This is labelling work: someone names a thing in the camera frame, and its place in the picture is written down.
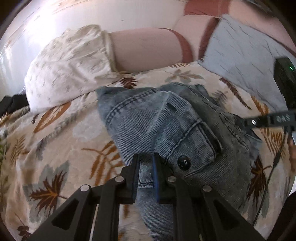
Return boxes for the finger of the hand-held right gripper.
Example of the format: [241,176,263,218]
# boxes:
[240,116,271,130]

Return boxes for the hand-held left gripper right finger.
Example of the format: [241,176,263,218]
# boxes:
[153,153,266,241]

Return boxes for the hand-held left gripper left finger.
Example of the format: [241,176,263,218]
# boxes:
[26,153,140,241]

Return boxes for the blue denim pants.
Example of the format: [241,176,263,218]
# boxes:
[96,82,263,241]

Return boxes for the person's right forearm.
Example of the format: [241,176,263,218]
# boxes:
[287,136,296,173]

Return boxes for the light blue pillow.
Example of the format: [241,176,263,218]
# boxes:
[198,14,296,112]

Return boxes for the pink upholstered sofa back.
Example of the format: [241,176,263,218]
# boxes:
[173,0,296,63]

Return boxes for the leaf-printed blanket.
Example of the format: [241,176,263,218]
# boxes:
[0,61,296,241]

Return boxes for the pink bolster cushion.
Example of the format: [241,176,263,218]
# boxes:
[109,28,194,73]

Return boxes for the white patterned pillow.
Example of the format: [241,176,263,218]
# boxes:
[24,24,119,114]

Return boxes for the green patterned cloth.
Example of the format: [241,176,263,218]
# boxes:
[0,137,6,167]

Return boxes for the dark cloth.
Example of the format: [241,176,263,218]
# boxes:
[0,93,30,117]

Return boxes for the black cable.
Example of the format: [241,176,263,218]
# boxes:
[252,130,289,226]

